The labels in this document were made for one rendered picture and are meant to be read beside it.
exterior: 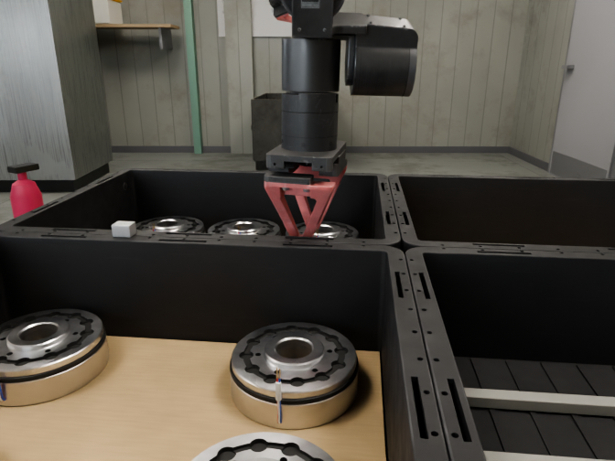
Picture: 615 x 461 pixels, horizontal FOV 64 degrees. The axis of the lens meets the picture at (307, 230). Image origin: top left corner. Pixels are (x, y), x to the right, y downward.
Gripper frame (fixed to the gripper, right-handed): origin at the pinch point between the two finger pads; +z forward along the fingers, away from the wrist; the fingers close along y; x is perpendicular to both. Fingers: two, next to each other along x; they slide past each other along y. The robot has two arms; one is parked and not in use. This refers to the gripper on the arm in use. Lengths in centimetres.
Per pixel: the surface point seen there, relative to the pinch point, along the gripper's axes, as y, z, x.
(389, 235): -5.4, -2.2, -9.0
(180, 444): -24.3, 8.0, 3.8
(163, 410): -21.3, 8.1, 6.7
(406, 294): -17.7, -2.3, -10.9
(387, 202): 6.1, -2.1, -8.2
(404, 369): -26.7, -2.3, -11.0
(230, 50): 526, -22, 204
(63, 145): 314, 58, 276
